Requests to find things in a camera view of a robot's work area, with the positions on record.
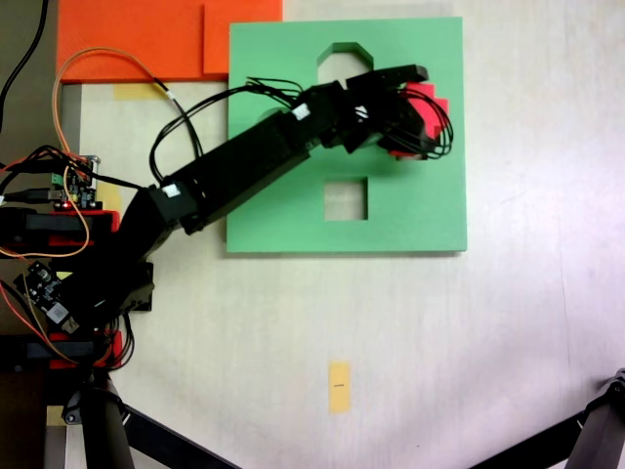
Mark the red cross columnar block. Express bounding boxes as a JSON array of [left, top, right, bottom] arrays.
[[388, 81, 451, 162]]

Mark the orange flat block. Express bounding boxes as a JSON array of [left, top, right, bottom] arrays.
[[56, 0, 284, 83]]

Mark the green shape sorter board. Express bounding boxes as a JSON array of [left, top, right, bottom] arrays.
[[225, 17, 469, 255]]

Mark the yellow masking tape piece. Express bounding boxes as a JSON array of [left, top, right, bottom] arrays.
[[99, 182, 123, 211], [113, 81, 160, 103]]

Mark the yellow tape with black mark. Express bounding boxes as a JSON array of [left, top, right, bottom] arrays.
[[327, 360, 353, 415]]

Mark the red black table clamp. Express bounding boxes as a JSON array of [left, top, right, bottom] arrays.
[[0, 207, 122, 245], [0, 329, 124, 372]]

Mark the small circuit board green terminal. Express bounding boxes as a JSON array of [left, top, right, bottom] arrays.
[[48, 154, 104, 214]]

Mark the thin black tripod brace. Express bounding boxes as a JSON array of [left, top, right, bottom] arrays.
[[119, 404, 243, 469], [468, 408, 590, 469]]

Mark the black circuit board with chips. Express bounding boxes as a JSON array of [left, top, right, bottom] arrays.
[[13, 260, 83, 336]]

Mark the black tripod leg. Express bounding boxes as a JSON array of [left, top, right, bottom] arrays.
[[565, 366, 625, 469], [61, 368, 137, 469]]

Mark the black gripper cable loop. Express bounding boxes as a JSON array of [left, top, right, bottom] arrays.
[[383, 83, 457, 161]]

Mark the long thin black motor cable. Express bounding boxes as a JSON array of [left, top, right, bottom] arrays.
[[153, 77, 205, 165]]

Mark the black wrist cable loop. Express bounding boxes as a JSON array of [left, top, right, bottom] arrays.
[[148, 74, 307, 190]]

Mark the thin orange wire loop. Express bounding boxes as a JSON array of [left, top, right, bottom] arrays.
[[52, 47, 158, 165]]

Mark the thick black cable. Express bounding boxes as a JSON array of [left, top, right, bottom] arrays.
[[0, 0, 50, 134]]

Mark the black USB plug cable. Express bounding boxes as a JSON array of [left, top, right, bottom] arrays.
[[0, 188, 68, 204]]

